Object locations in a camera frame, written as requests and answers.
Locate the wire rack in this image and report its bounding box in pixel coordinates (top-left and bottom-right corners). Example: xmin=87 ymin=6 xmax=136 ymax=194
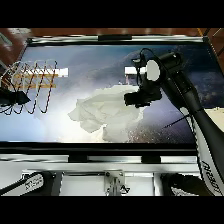
xmin=0 ymin=58 xmax=60 ymax=116

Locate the silver frame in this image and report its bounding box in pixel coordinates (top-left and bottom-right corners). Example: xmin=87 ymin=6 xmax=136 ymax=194
xmin=0 ymin=154 xmax=224 ymax=197

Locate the beige garment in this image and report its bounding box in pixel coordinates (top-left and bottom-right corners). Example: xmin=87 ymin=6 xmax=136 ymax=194
xmin=202 ymin=106 xmax=224 ymax=134

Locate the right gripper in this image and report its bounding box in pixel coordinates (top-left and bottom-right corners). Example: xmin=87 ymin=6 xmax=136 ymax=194
xmin=123 ymin=86 xmax=164 ymax=109

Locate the white shirt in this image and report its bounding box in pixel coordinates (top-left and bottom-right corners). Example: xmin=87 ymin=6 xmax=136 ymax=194
xmin=67 ymin=84 xmax=148 ymax=144

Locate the black cable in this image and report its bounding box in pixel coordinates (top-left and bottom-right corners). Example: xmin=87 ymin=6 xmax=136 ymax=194
xmin=138 ymin=47 xmax=163 ymax=62

